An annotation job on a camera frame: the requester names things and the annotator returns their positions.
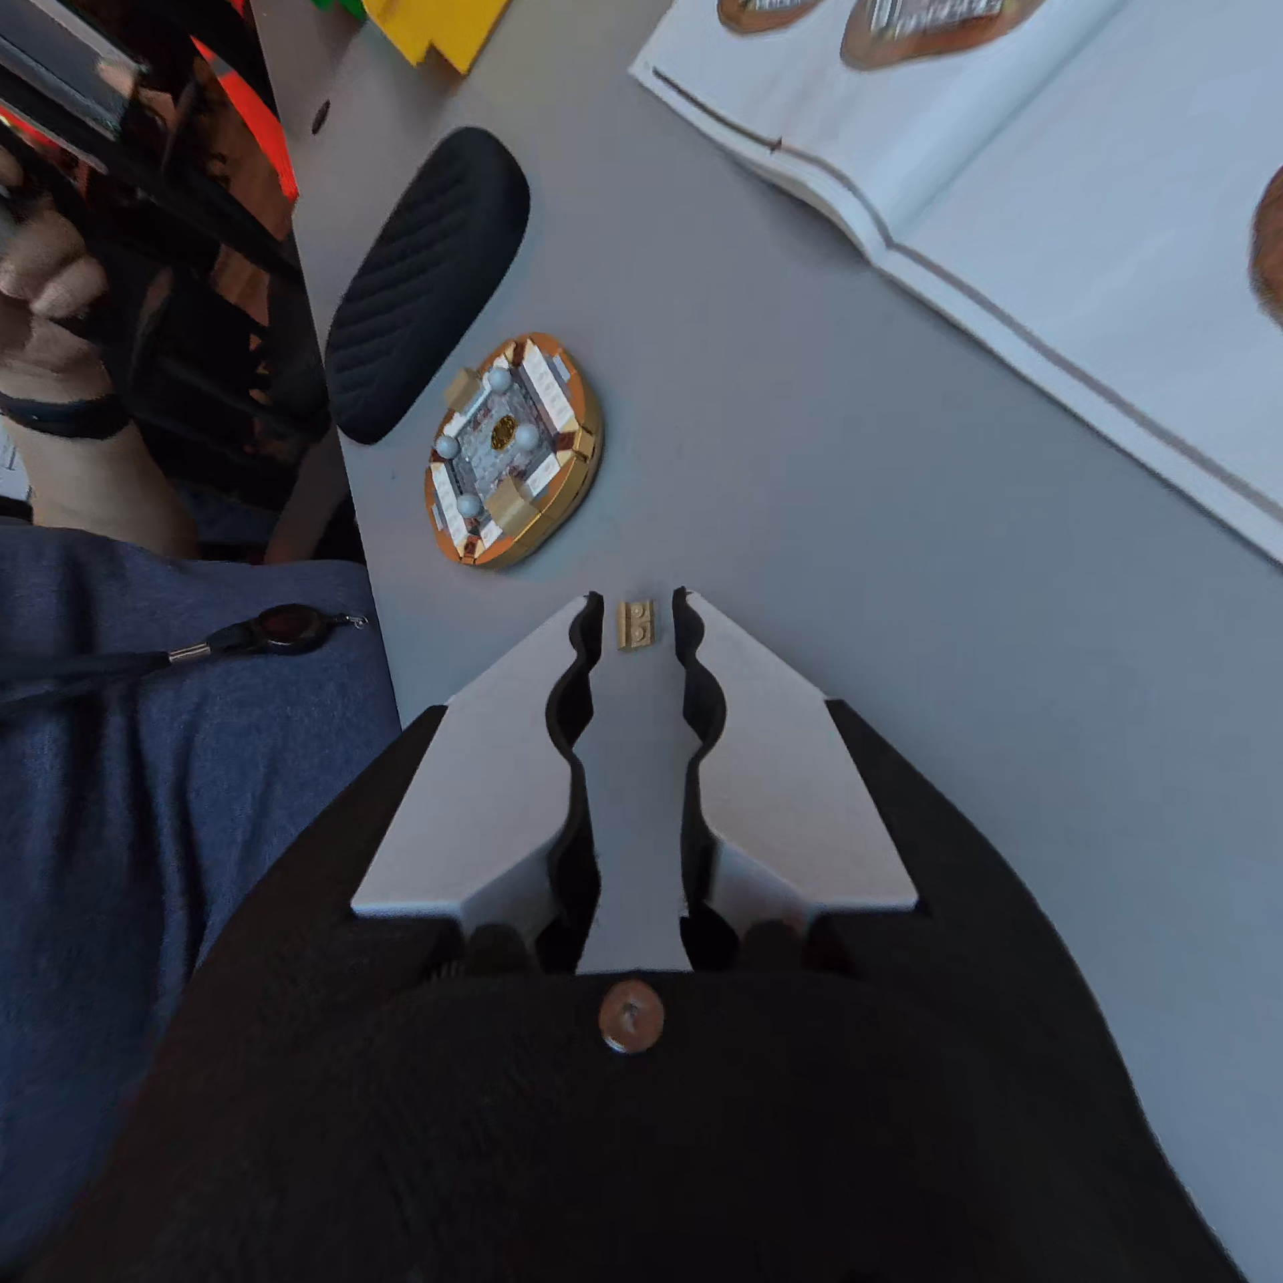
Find black ribbed chair armrest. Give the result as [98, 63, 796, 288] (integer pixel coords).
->
[326, 128, 532, 447]

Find person's left hand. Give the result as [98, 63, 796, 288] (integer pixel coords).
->
[0, 150, 114, 405]

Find black badge reel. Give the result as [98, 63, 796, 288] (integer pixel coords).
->
[205, 604, 370, 659]

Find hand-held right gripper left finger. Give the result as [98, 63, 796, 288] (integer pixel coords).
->
[352, 592, 605, 972]

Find lego instruction booklet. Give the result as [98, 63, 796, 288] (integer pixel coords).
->
[628, 0, 1283, 566]

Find red plastic item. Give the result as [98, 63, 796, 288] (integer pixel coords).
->
[188, 37, 303, 204]

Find black lanyard cord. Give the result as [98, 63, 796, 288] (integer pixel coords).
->
[0, 638, 253, 726]

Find person's blue shirt torso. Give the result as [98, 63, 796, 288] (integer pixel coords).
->
[0, 526, 405, 1278]

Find black wristband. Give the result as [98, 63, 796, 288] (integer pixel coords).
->
[0, 390, 135, 444]

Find round gold lego base build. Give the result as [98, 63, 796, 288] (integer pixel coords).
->
[424, 332, 605, 572]

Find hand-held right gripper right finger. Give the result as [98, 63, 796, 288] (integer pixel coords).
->
[669, 587, 920, 972]

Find person's left forearm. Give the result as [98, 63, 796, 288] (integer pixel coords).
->
[19, 422, 204, 563]

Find yellow brick pieces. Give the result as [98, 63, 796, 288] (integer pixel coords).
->
[359, 0, 515, 79]

